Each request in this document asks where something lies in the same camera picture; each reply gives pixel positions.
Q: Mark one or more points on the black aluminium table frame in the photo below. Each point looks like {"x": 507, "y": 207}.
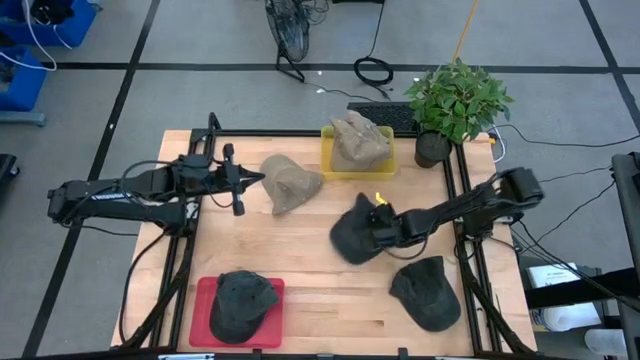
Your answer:
{"x": 280, "y": 133}

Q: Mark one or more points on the blue cart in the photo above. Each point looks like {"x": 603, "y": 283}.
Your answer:
{"x": 25, "y": 85}
{"x": 75, "y": 27}

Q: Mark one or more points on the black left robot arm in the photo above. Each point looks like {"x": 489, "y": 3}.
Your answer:
{"x": 115, "y": 197}

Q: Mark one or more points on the white box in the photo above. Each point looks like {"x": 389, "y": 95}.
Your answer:
{"x": 550, "y": 275}

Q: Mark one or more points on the red plastic bin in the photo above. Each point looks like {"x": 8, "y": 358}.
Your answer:
{"x": 200, "y": 310}

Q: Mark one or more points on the black baseball cap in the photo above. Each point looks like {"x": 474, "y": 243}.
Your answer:
{"x": 350, "y": 240}
{"x": 242, "y": 307}
{"x": 425, "y": 295}

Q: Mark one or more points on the black plant pot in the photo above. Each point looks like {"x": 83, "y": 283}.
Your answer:
{"x": 431, "y": 150}

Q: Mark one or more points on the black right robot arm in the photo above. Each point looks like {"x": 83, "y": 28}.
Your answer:
{"x": 475, "y": 202}

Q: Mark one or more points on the green leafy plant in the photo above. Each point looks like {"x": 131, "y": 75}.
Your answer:
{"x": 457, "y": 100}

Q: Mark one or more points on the black keyboard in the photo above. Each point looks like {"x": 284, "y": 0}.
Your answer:
{"x": 395, "y": 116}

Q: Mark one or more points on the black floor fan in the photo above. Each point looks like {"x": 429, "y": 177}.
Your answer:
{"x": 292, "y": 30}

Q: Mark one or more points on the yellow tag on right wrist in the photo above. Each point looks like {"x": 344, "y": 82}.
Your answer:
{"x": 381, "y": 198}

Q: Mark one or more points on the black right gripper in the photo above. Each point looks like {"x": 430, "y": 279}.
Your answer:
{"x": 386, "y": 227}

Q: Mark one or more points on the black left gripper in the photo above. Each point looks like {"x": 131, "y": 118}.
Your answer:
{"x": 220, "y": 179}

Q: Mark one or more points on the yellow plastic bin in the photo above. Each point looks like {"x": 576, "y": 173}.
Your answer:
{"x": 326, "y": 160}

